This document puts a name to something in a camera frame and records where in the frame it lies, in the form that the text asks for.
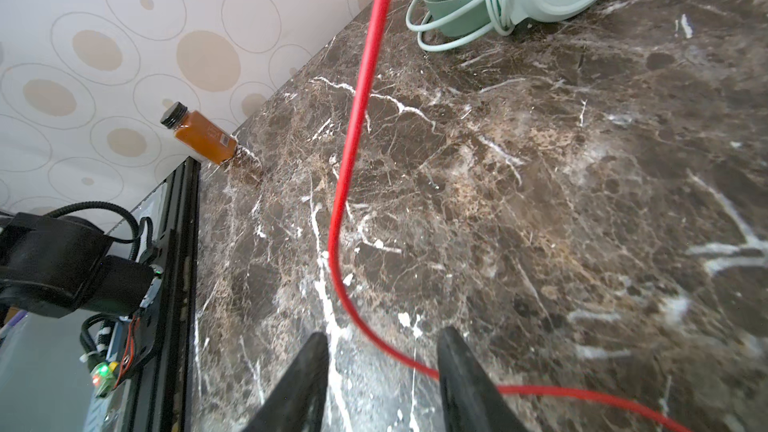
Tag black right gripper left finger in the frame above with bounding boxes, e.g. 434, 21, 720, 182
243, 332, 329, 432

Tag amber bottle black cap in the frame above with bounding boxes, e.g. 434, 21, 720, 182
160, 102, 238, 165

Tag black mounting base rail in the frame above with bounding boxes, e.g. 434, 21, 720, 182
82, 158, 200, 431

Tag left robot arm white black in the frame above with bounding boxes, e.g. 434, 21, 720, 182
1, 201, 161, 318

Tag red headphone cable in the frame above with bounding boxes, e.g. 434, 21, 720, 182
326, 0, 697, 432

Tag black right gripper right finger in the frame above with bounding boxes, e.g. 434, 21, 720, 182
437, 326, 527, 432

